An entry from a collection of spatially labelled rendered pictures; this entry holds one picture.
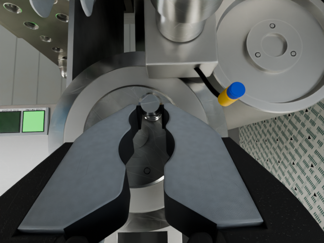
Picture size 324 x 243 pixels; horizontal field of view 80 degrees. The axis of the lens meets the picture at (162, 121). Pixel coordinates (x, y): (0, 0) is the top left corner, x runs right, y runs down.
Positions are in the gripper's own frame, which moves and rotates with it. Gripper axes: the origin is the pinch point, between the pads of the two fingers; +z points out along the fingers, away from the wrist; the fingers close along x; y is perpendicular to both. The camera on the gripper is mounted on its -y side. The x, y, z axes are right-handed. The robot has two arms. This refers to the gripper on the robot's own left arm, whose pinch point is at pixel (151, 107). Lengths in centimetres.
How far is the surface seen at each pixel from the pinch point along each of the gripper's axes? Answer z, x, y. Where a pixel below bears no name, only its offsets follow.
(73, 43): 8.2, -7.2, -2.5
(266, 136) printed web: 12.9, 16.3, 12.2
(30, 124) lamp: 30.6, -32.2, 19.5
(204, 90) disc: 4.6, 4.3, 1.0
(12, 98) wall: 143, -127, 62
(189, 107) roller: 3.0, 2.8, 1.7
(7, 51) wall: 170, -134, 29
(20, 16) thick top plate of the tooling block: 27.5, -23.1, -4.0
